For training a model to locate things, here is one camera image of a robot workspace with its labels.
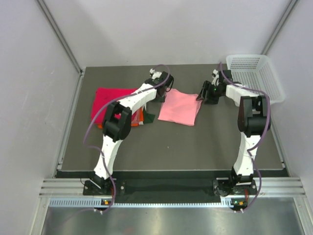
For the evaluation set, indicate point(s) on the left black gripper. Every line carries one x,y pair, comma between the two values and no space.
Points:
161,100

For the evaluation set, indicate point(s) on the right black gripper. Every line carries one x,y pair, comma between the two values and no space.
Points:
207,86

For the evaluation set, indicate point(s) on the light pink t-shirt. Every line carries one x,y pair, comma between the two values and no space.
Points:
180,108

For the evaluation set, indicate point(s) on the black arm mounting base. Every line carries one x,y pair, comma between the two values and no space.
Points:
167,186

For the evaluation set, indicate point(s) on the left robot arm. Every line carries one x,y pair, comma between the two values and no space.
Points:
117,125

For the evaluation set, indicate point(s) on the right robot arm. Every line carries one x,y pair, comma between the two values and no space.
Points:
253,123

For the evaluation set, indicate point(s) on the folded dark green t-shirt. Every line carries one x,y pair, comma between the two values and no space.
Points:
147,117

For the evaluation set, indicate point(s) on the folded pale pink t-shirt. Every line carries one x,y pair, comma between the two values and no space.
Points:
136,117

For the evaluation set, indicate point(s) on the white perforated plastic basket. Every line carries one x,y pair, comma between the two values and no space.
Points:
256,72

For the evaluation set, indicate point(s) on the folded magenta t-shirt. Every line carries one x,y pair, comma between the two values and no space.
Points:
105,95

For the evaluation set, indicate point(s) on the folded orange t-shirt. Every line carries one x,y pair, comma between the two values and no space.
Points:
98,122

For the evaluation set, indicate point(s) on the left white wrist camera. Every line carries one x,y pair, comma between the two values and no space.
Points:
155,74

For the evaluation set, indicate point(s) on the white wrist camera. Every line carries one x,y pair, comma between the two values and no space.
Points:
216,78
155,74

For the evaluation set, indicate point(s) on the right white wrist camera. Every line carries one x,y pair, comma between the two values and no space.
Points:
216,78

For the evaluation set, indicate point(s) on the grey slotted cable duct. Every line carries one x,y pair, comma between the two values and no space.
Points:
104,203

